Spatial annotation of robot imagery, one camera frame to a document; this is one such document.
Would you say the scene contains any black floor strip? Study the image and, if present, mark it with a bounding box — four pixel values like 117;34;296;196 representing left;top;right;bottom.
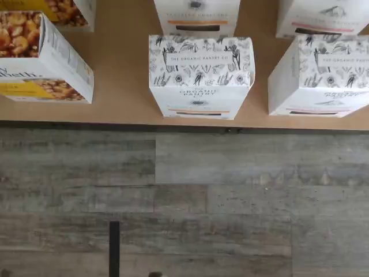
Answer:
108;220;121;277

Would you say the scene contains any white box orange strip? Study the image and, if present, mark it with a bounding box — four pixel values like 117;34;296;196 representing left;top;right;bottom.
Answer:
148;34;255;120
153;0;241;38

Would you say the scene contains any white box pink strip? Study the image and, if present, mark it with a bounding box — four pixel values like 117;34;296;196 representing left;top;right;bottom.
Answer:
274;0;369;39
267;33;369;118

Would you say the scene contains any brown shelf board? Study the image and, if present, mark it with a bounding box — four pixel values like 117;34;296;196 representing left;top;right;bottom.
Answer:
0;0;369;130

